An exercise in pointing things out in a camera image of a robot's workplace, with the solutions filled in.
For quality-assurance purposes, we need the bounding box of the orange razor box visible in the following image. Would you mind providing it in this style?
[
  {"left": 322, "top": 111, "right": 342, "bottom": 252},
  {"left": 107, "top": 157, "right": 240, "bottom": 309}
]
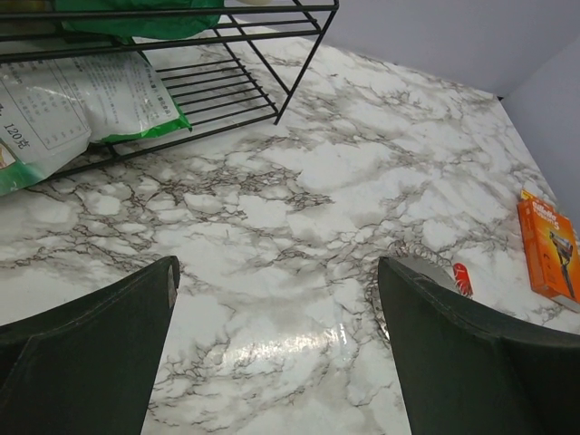
[{"left": 517, "top": 189, "right": 579, "bottom": 313}]

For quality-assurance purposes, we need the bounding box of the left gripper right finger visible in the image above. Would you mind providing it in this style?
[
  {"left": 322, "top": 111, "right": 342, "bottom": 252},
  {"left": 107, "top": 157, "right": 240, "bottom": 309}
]
[{"left": 378, "top": 257, "right": 579, "bottom": 434}]

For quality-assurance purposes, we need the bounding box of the red key tag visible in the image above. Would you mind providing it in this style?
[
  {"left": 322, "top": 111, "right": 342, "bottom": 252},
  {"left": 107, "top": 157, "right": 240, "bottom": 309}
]
[{"left": 452, "top": 263, "right": 473, "bottom": 298}]

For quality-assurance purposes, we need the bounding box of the metal disc with key rings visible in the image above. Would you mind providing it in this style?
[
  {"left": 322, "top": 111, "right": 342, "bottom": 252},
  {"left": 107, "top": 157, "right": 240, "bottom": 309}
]
[{"left": 366, "top": 240, "right": 458, "bottom": 345}]

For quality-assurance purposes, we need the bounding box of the green brown coffee bag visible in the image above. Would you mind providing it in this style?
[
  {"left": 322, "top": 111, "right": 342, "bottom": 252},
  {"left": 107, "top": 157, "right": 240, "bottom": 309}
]
[{"left": 53, "top": 0, "right": 224, "bottom": 40}]

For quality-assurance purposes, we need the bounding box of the green white snack packet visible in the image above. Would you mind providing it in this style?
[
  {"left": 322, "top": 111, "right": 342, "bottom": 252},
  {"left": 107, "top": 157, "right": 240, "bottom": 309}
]
[{"left": 54, "top": 53, "right": 192, "bottom": 143}]

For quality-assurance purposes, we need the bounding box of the black wire shelf rack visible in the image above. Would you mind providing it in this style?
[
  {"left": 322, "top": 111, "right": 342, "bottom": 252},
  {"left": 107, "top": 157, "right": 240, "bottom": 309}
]
[{"left": 1, "top": 1, "right": 340, "bottom": 180}]

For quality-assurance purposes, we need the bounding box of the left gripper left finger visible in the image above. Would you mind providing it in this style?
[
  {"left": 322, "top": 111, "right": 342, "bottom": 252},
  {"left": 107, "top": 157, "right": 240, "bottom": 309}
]
[{"left": 1, "top": 256, "right": 179, "bottom": 434}]

